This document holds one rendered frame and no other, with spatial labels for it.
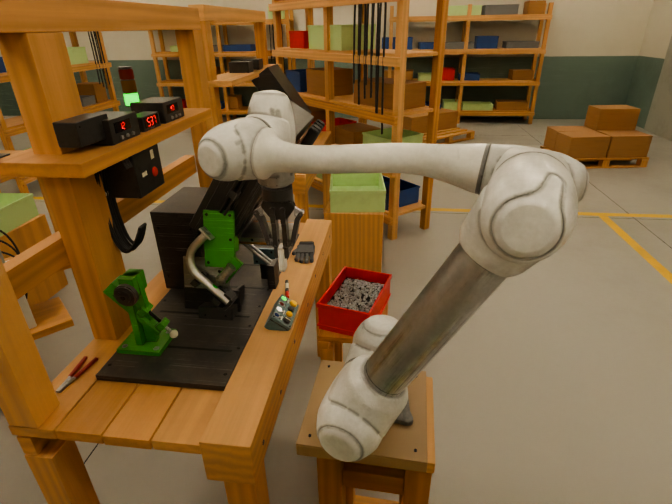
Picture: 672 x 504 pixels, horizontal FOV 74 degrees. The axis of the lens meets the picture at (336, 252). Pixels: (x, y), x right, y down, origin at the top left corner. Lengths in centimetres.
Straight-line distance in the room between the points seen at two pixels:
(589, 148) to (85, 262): 663
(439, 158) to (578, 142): 629
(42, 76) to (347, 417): 117
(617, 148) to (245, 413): 678
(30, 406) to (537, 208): 132
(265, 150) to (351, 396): 54
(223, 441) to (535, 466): 162
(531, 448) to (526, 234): 195
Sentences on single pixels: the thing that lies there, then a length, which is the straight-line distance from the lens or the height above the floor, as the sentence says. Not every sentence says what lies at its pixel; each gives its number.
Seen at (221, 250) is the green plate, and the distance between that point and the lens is 166.
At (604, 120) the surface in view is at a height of 59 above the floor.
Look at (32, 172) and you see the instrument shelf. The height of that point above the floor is 151.
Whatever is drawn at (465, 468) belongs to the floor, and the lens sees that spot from 238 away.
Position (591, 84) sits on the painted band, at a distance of 1121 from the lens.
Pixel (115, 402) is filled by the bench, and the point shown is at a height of 88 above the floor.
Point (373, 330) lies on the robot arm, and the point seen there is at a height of 116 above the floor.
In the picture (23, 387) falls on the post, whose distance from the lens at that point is 146.
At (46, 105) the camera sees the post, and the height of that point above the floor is 167.
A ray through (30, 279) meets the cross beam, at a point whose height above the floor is 122.
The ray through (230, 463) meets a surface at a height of 83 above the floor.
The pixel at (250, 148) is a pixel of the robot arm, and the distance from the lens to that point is 87.
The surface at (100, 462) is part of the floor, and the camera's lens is 262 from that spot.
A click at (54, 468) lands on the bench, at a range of 165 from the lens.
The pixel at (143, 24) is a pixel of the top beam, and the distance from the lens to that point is 195.
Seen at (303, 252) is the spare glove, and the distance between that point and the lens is 206.
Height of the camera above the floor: 185
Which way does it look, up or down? 27 degrees down
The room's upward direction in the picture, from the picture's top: 1 degrees counter-clockwise
